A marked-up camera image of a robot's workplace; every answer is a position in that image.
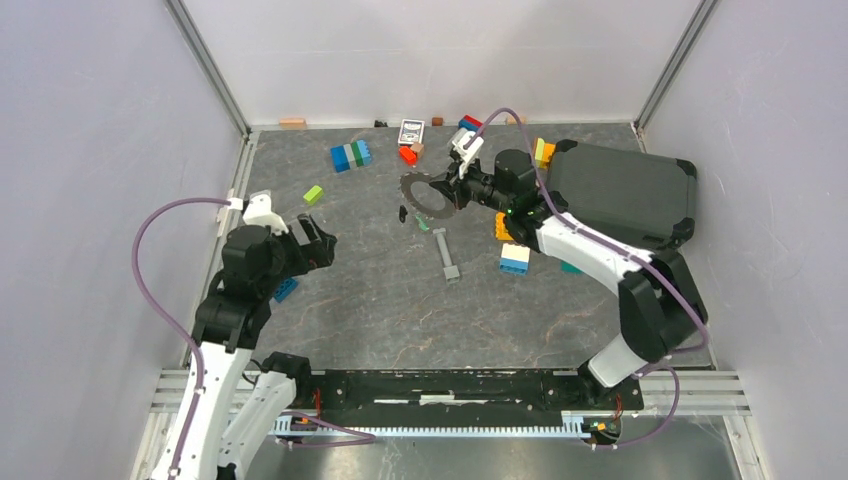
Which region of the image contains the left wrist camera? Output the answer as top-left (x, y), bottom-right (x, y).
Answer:
top-left (242, 190), bottom-right (289, 235)

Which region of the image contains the lime green block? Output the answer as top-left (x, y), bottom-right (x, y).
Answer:
top-left (303, 185), bottom-right (324, 206)

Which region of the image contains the blue grey green brick stack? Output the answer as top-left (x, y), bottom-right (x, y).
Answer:
top-left (330, 140), bottom-right (372, 173)

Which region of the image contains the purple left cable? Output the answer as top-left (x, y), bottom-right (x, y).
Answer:
top-left (131, 196), bottom-right (233, 480)

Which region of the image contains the green key tag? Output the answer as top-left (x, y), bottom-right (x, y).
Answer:
top-left (415, 214), bottom-right (430, 232)

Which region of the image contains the white and blue brick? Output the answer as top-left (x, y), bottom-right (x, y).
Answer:
top-left (499, 243), bottom-right (531, 275)

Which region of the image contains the teal small block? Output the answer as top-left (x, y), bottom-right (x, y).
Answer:
top-left (560, 261), bottom-right (583, 275)

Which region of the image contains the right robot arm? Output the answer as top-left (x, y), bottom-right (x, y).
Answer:
top-left (428, 150), bottom-right (709, 408)

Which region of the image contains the dark grey hard case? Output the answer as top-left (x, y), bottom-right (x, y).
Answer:
top-left (545, 139), bottom-right (698, 251)

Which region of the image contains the dark blue flat brick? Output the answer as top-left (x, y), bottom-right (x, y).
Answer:
top-left (272, 278), bottom-right (299, 303)

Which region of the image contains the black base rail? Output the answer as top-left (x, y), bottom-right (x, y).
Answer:
top-left (292, 369), bottom-right (644, 428)

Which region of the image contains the playing card box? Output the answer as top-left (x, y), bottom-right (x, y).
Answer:
top-left (397, 119), bottom-right (426, 146)

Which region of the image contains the orange green brown brick stack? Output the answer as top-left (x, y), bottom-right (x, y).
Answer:
top-left (532, 137), bottom-right (556, 170)

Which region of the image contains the tan wooden block at wall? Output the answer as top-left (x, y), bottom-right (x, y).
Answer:
top-left (278, 117), bottom-right (308, 130)

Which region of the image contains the grey toy axle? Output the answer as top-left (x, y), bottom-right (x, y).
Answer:
top-left (433, 228), bottom-right (460, 285)

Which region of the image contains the red and blue brick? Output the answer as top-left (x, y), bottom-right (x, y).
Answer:
top-left (458, 115), bottom-right (482, 132)

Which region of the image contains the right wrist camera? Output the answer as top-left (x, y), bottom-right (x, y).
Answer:
top-left (451, 128), bottom-right (484, 179)

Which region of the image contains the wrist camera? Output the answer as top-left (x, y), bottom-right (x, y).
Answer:
top-left (242, 190), bottom-right (289, 235)
top-left (451, 128), bottom-right (484, 179)

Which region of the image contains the yellow window brick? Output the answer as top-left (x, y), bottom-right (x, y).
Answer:
top-left (494, 212), bottom-right (513, 242)

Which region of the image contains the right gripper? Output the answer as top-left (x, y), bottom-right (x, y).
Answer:
top-left (429, 153), bottom-right (512, 215)

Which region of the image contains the red orange brick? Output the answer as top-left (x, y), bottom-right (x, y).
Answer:
top-left (398, 146), bottom-right (418, 167)

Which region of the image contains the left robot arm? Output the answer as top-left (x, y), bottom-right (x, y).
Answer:
top-left (151, 214), bottom-right (337, 479)

